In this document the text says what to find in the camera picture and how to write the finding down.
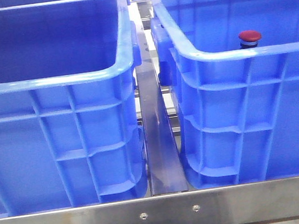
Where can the blue plastic bin left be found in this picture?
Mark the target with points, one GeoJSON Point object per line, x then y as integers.
{"type": "Point", "coordinates": [69, 134]}

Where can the blue plastic bin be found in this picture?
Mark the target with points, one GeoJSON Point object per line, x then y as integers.
{"type": "Point", "coordinates": [69, 134]}
{"type": "Point", "coordinates": [238, 108]}

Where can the dark blue divider beam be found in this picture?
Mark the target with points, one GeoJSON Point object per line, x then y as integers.
{"type": "Point", "coordinates": [165, 169]}

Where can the blue plastic bin right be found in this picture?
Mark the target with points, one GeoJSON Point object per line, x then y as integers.
{"type": "Point", "coordinates": [238, 108]}

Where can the red mushroom push button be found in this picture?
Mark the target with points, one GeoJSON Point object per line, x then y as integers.
{"type": "Point", "coordinates": [249, 38]}

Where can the steel front shelf rail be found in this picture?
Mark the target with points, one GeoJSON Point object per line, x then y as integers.
{"type": "Point", "coordinates": [238, 204]}

